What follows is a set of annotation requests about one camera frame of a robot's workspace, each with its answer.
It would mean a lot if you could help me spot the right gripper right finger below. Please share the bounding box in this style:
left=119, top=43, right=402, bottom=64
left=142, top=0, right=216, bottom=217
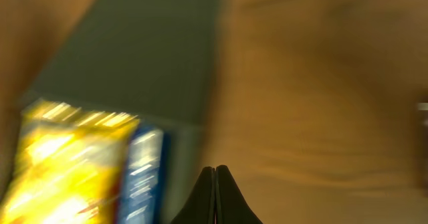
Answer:
left=215, top=165, right=262, bottom=224

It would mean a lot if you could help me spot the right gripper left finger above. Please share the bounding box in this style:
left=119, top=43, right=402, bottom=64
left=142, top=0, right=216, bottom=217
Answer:
left=171, top=166, right=215, bottom=224

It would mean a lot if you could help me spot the blue cookie packet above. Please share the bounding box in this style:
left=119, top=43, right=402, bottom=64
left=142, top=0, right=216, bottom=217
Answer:
left=116, top=126, right=165, bottom=224

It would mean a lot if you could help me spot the yellow snack bag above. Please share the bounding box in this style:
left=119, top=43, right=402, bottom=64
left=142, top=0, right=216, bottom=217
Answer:
left=1, top=100, right=140, bottom=224

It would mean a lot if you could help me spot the dark green gift box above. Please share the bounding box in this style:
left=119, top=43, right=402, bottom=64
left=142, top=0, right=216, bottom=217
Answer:
left=0, top=0, right=225, bottom=224

